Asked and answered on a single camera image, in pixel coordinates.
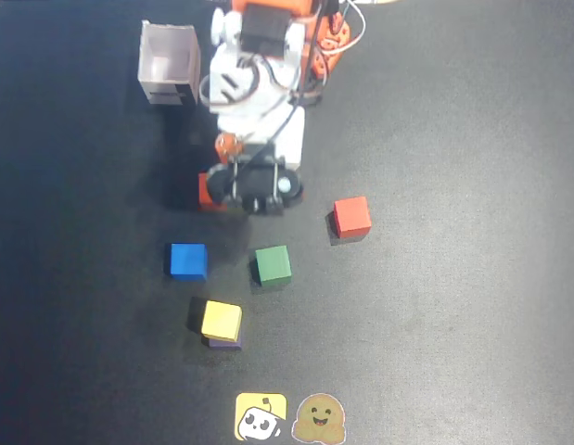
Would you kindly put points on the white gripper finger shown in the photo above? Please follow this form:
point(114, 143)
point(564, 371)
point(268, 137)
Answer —
point(291, 143)

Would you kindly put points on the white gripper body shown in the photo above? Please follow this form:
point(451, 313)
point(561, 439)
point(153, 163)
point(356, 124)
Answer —
point(253, 182)

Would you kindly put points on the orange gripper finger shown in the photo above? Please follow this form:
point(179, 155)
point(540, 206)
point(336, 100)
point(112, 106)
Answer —
point(228, 146)

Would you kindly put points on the yellow wooden cube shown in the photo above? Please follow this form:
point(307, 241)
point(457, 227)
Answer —
point(221, 321)

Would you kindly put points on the orange wooden cube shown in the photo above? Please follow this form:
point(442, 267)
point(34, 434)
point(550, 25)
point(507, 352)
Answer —
point(204, 192)

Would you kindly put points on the red wooden cube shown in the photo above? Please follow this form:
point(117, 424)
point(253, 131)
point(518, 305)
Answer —
point(352, 217)

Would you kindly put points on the blue wooden cube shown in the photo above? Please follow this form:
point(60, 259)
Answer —
point(188, 262)

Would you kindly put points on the green wooden cube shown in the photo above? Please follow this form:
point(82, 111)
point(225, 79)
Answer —
point(273, 265)

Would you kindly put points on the purple wooden cube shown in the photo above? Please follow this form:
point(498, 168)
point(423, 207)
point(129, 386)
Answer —
point(221, 346)

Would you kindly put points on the white cardboard box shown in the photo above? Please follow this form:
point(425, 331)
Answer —
point(168, 65)

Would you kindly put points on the black felt mat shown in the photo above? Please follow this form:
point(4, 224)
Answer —
point(453, 278)

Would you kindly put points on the yellow robot sticker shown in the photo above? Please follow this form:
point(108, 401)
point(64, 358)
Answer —
point(260, 417)

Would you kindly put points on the hugging face emoji sticker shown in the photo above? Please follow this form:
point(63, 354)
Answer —
point(320, 417)

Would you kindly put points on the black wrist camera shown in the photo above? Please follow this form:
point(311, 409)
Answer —
point(254, 183)

